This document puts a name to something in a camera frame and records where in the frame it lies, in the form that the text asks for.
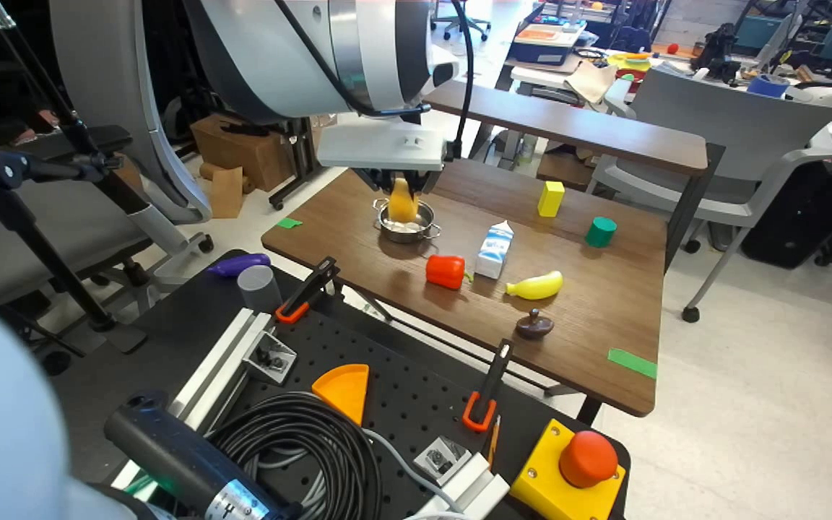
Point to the dark blue power tool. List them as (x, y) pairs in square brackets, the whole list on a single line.
[(170, 451)]

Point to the metal corner bracket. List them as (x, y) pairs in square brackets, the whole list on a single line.
[(271, 357), (443, 459)]

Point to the red toy bell pepper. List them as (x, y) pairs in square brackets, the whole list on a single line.
[(445, 271)]

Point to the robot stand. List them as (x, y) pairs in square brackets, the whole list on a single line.
[(416, 390)]

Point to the black and orange clamp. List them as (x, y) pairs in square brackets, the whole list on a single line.
[(308, 290), (490, 383)]

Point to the black computer tower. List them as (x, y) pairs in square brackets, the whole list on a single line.
[(795, 217)]

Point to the brown pot lid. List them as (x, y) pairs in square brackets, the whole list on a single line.
[(534, 326)]

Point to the large cardboard box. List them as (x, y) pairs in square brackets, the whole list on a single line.
[(239, 148)]

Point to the aluminium rail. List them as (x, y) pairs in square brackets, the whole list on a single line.
[(221, 368)]

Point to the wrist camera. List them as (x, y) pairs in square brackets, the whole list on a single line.
[(380, 144)]

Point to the toy milk carton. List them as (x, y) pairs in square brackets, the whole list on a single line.
[(494, 251)]

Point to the grey chair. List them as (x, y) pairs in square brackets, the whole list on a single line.
[(719, 137)]

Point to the green cylinder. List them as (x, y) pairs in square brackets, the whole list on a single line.
[(600, 232)]

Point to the small steel pot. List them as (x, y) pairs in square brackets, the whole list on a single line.
[(416, 230)]

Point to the yellow toy banana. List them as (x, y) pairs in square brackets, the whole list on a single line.
[(535, 287)]

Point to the grey cylinder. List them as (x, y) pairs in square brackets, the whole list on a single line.
[(259, 290)]

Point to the yellow emergency stop button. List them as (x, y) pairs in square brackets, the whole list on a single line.
[(568, 477)]

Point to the orange plushy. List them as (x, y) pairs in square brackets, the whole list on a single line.
[(403, 202)]

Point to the white rail piece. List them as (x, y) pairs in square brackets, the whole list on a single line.
[(470, 491)]

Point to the small cardboard box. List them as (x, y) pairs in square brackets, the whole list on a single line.
[(227, 191)]

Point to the purple toy eggplant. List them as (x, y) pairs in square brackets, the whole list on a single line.
[(239, 264)]

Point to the wooden bench table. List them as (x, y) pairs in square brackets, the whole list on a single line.
[(575, 126)]

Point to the green tape strip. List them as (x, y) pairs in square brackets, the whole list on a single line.
[(289, 223), (631, 363)]

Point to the orange wedge piece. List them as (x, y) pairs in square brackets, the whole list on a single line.
[(347, 390)]

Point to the pencil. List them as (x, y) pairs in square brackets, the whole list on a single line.
[(493, 440)]

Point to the yellow block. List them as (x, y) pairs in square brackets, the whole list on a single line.
[(550, 199)]

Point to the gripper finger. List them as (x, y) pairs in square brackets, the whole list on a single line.
[(376, 180), (422, 184)]

